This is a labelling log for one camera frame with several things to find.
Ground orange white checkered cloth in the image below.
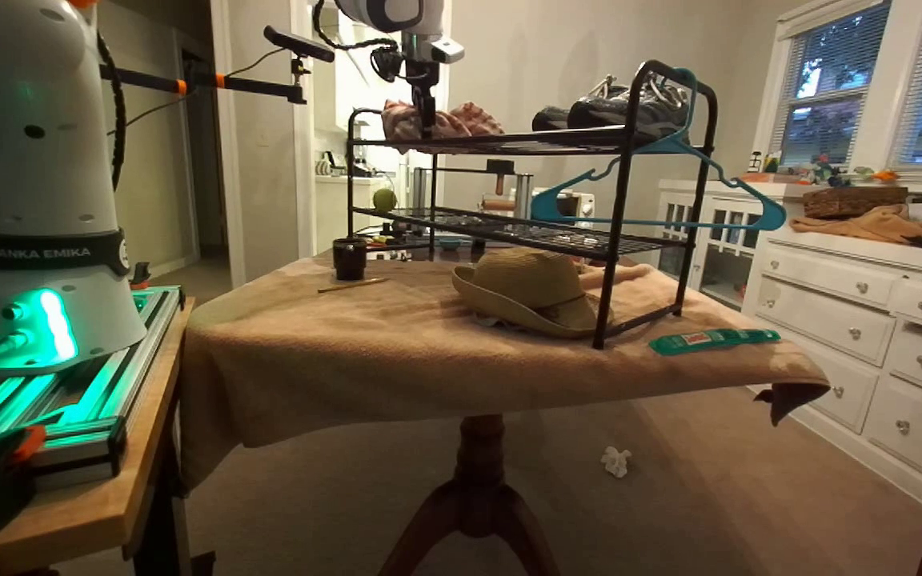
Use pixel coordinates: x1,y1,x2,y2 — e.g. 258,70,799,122
382,101,501,142

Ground small black cup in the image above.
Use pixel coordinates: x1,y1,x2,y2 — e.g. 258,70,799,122
333,236,368,283

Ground brown cloth on dresser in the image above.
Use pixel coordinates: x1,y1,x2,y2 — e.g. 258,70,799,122
793,204,922,242

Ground white dresser with drawers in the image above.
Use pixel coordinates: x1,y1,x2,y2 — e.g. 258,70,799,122
745,234,922,501

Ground crumpled white paper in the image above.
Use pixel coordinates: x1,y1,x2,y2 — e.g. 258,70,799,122
598,444,634,477

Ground green ball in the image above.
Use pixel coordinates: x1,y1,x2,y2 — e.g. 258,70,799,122
371,188,398,214

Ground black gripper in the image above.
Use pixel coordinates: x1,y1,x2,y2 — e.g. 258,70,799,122
371,31,463,132

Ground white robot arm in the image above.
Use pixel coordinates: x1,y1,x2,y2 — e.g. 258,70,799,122
0,0,143,374

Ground teal clip on table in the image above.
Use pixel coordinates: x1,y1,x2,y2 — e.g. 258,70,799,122
650,330,783,358

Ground black metal shoe rack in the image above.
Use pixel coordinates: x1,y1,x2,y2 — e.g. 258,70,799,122
343,56,721,352

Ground tan straw hat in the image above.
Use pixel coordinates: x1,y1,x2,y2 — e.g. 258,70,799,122
453,247,598,336

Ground green aluminium rail base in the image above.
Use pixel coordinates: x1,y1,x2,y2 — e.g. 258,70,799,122
0,285,183,477

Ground wooden table pedestal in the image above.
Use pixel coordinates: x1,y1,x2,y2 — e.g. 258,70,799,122
377,414,562,576

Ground black shoes on rack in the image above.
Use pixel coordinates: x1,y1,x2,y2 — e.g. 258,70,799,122
531,77,688,132

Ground teal plastic hanger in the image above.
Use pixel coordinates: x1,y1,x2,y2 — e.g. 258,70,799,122
529,162,788,234

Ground black camera tripod arm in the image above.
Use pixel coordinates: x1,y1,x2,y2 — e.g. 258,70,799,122
100,26,336,104

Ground yellow pencil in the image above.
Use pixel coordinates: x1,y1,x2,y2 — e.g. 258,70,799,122
316,278,387,294

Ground tan tablecloth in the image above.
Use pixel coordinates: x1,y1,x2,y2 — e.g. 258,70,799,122
179,260,831,484

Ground wooden side bench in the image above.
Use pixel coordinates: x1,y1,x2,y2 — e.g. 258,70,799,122
0,303,193,576

